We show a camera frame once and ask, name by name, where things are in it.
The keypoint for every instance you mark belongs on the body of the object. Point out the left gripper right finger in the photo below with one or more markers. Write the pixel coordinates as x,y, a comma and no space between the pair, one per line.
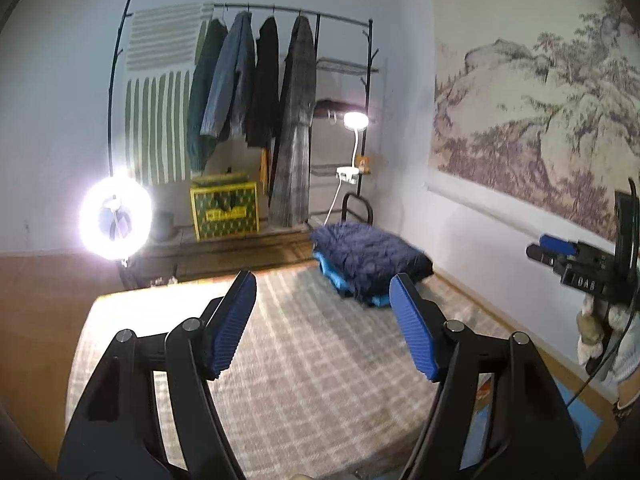
529,433

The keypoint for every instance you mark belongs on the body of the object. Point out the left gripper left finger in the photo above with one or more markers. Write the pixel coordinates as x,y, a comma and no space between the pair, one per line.
147,411

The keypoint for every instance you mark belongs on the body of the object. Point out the light blue garment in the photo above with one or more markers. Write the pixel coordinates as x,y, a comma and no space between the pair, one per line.
341,285

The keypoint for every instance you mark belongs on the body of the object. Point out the navy puffer jacket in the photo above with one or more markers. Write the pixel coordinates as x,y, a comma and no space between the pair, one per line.
368,258

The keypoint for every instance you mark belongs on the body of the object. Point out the black metal clothes rack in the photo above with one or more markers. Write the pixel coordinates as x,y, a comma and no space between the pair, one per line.
197,81

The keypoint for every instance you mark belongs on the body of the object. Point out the right gloved hand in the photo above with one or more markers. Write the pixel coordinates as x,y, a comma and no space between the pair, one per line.
608,342

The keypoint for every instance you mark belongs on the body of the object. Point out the plaid beige bed blanket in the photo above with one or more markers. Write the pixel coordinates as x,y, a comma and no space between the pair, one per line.
319,385

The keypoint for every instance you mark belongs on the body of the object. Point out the yellow green storage box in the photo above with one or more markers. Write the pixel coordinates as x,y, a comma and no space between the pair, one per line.
224,205

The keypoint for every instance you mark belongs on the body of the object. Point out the small teddy bear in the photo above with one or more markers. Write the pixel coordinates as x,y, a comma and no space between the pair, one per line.
363,164

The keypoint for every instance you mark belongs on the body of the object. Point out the grey plaid hanging coat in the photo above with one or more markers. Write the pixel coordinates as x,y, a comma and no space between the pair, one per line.
289,199

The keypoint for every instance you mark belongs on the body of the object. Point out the orange hanging item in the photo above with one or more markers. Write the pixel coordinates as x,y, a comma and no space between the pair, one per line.
264,170

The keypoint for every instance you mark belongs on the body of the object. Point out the black hanging jacket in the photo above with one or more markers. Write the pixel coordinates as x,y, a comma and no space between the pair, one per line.
262,113

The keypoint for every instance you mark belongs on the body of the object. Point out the blue denim hanging jacket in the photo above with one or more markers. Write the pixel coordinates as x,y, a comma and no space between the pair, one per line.
232,85

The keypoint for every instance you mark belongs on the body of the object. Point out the dark green hanging jacket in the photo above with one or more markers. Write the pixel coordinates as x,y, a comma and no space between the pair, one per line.
201,147

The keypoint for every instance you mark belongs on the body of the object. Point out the ring light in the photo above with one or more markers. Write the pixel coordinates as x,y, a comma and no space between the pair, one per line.
115,218

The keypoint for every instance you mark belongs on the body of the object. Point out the landscape painting wall scroll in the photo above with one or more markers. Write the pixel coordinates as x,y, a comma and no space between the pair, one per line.
554,124

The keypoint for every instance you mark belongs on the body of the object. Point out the black bed frame rail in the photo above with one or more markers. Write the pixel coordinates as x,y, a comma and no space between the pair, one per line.
356,208

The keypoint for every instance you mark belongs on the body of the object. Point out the green striped wall hanging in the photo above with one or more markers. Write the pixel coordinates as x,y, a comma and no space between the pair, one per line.
163,48

